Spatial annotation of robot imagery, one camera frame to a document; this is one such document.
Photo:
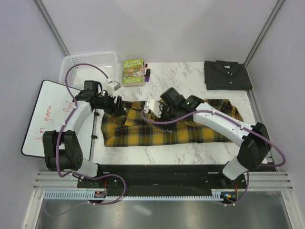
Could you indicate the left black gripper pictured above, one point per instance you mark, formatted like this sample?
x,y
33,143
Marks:
x,y
119,110

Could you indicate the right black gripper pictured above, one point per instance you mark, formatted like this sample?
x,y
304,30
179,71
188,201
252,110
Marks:
x,y
162,117

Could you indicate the yellow plaid long sleeve shirt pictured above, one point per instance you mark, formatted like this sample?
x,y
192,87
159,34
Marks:
x,y
132,130

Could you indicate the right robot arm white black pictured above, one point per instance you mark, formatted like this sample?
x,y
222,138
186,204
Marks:
x,y
253,149

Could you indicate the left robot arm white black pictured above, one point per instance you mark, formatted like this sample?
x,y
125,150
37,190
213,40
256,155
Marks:
x,y
62,150

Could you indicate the green treehouse book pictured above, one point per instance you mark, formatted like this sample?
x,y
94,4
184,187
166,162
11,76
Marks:
x,y
133,72

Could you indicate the white plastic basket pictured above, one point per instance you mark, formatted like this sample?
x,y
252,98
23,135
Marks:
x,y
99,66

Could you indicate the purple highlighter marker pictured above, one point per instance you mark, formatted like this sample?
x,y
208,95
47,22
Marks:
x,y
147,75

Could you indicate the red capped marker pen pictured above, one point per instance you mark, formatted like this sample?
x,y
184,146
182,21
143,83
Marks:
x,y
145,70

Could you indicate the folded dark striped shirt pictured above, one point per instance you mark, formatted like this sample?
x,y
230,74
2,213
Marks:
x,y
222,75

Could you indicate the whiteboard with red writing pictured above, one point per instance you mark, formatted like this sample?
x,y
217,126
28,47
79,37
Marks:
x,y
51,109

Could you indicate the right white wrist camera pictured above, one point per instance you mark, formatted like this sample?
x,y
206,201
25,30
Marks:
x,y
153,106

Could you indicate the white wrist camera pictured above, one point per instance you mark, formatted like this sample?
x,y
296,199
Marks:
x,y
112,87
153,106

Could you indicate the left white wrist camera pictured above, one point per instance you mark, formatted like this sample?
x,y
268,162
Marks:
x,y
112,87

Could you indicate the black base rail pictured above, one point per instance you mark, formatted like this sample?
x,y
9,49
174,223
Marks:
x,y
162,180

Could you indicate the white slotted cable duct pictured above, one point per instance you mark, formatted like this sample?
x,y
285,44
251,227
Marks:
x,y
86,194

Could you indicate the left aluminium corner post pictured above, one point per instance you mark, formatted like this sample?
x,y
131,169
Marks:
x,y
52,27

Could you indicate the aluminium corner post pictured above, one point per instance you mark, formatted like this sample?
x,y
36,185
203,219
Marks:
x,y
52,27
267,25

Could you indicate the right aluminium corner post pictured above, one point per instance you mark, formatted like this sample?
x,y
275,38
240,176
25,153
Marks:
x,y
267,25

